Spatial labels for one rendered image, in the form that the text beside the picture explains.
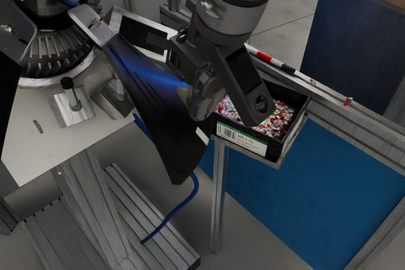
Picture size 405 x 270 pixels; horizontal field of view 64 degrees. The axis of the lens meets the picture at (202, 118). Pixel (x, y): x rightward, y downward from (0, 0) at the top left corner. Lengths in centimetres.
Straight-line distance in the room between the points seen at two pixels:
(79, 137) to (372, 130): 61
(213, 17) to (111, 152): 150
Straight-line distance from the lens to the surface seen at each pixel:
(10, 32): 49
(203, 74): 42
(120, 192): 154
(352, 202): 98
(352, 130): 80
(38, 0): 47
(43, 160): 70
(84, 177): 92
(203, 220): 152
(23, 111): 70
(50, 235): 153
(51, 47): 60
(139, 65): 51
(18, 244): 167
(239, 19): 35
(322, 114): 82
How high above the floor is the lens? 135
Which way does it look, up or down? 45 degrees down
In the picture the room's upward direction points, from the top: straight up
